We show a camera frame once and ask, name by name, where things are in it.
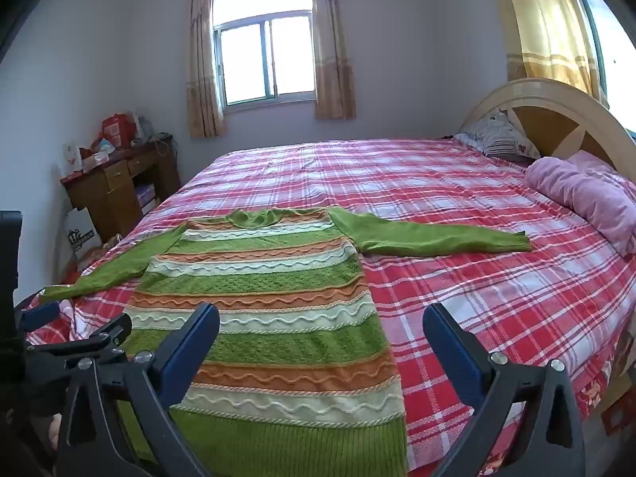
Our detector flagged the yellow curtain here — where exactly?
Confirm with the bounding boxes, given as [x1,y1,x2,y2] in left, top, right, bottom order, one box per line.
[484,0,609,105]

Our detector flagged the sliding glass window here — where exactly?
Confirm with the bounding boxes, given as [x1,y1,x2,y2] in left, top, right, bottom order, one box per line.
[211,0,319,107]

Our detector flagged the white printed card box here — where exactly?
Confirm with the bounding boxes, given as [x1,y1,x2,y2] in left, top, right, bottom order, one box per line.
[62,143,83,175]

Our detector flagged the green striped knit sweater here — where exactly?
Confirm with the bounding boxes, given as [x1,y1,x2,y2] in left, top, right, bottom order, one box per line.
[39,207,531,477]

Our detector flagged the large bright window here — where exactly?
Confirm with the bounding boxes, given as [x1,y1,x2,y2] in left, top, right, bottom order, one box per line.
[561,0,636,135]

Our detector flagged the cartoon printed bed skirt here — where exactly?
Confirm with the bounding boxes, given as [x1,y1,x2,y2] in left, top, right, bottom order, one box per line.
[571,318,636,438]

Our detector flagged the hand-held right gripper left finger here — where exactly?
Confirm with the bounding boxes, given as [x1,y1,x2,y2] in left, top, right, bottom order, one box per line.
[56,302,222,477]

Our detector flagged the pile of small packets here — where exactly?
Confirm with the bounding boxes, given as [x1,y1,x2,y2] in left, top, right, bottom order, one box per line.
[79,139,119,171]

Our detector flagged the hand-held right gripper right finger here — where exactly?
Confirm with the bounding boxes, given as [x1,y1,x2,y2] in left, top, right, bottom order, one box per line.
[422,302,587,477]

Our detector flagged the white paper bag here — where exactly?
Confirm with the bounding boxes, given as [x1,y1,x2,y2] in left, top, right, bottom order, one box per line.
[64,207,103,260]

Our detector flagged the red plaid bed sheet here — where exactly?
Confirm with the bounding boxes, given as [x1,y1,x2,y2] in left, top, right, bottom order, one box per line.
[22,138,636,477]

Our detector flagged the red gift box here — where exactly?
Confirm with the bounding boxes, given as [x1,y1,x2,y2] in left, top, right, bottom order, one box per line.
[102,112,142,147]

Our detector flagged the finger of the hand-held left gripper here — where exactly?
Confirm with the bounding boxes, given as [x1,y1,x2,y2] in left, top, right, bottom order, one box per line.
[19,302,61,333]
[29,313,134,359]

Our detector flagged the beige curtain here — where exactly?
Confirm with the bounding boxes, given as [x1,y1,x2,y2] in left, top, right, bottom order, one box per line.
[310,0,357,120]
[186,0,227,139]

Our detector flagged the brown wooden desk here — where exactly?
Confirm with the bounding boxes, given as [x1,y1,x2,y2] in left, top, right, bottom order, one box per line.
[60,134,180,242]

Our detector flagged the brown patterned bundle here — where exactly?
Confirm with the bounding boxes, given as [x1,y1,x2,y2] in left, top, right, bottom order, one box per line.
[74,236,122,273]

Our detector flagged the pink blanket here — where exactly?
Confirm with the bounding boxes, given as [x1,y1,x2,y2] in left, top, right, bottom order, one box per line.
[525,151,636,258]

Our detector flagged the patterned pillow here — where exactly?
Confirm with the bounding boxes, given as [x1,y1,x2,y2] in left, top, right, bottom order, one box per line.
[452,109,541,162]

